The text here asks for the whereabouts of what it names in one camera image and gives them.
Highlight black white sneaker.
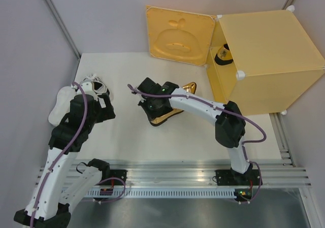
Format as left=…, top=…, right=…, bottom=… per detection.
left=80, top=73, right=113, bottom=100

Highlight gold loafer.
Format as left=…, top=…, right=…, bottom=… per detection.
left=148, top=82, right=198, bottom=127
left=214, top=44, right=234, bottom=66

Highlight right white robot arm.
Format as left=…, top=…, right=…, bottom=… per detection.
left=133, top=78, right=251, bottom=185

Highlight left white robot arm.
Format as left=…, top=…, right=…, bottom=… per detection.
left=14, top=78, right=116, bottom=227

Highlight yellow plastic shoe cabinet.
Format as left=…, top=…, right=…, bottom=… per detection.
left=207, top=10, right=324, bottom=115

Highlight white sneaker sole up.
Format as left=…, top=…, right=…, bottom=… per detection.
left=48, top=86, right=76, bottom=126

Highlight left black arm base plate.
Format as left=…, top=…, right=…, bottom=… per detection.
left=108, top=169, right=127, bottom=186

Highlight white slotted cable duct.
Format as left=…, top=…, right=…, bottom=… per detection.
left=44, top=188, right=237, bottom=199

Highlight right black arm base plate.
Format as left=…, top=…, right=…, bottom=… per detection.
left=215, top=169, right=261, bottom=186

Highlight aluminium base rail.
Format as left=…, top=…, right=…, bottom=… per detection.
left=65, top=113, right=311, bottom=188

